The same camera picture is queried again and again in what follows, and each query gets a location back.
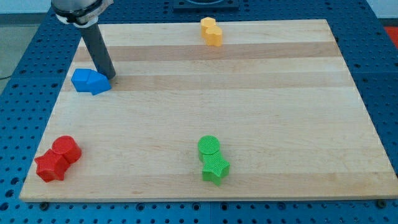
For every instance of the grey robot arm end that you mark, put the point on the grey robot arm end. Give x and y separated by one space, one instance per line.
80 13

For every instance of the wooden board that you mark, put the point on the wooden board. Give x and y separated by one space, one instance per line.
277 95

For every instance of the green cylinder block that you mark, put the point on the green cylinder block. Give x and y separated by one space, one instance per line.
208 145

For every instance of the green star block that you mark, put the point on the green star block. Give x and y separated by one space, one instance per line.
215 168

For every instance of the yellow heart block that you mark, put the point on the yellow heart block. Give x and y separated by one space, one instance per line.
214 36

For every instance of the yellow hexagon block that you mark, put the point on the yellow hexagon block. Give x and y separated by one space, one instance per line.
206 23

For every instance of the blue pentagon block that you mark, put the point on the blue pentagon block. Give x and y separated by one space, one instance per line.
97 83

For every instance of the blue cube block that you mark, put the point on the blue cube block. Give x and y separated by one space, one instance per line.
80 79

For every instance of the red cylinder block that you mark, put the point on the red cylinder block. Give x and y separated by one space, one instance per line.
67 147

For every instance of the red star block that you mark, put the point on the red star block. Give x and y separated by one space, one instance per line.
51 166

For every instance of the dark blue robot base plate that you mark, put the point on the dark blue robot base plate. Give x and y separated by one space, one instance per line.
183 5

